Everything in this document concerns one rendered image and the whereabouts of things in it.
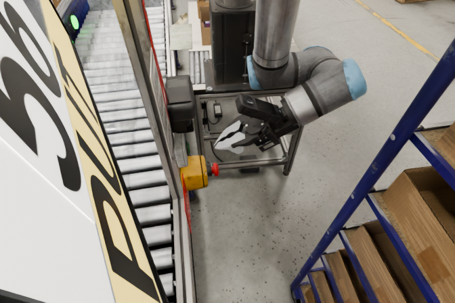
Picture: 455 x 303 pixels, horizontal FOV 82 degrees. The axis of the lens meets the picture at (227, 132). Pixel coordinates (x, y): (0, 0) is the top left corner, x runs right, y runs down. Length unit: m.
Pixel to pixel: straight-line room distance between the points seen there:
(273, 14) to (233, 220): 1.26
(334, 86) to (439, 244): 0.34
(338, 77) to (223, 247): 1.16
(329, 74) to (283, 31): 0.14
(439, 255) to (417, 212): 0.07
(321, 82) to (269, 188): 1.20
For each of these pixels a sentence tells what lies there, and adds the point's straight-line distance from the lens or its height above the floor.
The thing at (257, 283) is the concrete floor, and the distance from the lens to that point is 1.51.
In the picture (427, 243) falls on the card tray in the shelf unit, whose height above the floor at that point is 0.99.
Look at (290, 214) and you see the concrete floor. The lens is 1.67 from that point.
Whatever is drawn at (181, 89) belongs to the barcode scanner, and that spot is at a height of 1.09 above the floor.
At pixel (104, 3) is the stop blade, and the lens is 2.09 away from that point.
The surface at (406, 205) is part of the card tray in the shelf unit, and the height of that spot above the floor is 0.99.
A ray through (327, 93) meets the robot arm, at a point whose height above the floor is 1.11.
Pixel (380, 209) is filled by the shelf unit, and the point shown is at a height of 0.94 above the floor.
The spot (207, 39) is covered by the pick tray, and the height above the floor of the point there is 0.78.
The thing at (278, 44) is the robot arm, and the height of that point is 1.18.
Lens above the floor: 1.46
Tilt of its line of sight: 47 degrees down
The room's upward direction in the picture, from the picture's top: straight up
